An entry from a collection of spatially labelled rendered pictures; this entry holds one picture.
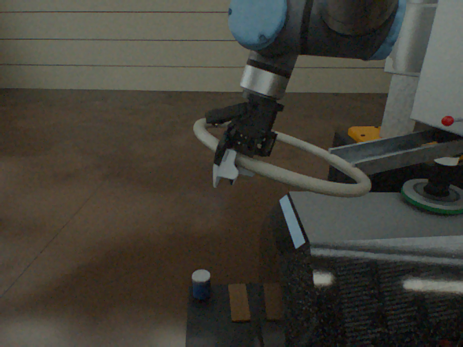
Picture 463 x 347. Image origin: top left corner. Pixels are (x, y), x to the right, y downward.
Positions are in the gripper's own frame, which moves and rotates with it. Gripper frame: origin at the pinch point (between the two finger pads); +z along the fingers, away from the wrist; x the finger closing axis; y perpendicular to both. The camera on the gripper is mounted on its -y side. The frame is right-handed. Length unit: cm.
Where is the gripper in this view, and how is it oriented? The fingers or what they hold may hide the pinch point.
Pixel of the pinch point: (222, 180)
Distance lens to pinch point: 72.9
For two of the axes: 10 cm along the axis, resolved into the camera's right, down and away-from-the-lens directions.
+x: 5.9, -0.8, 8.0
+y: 7.5, 4.3, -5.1
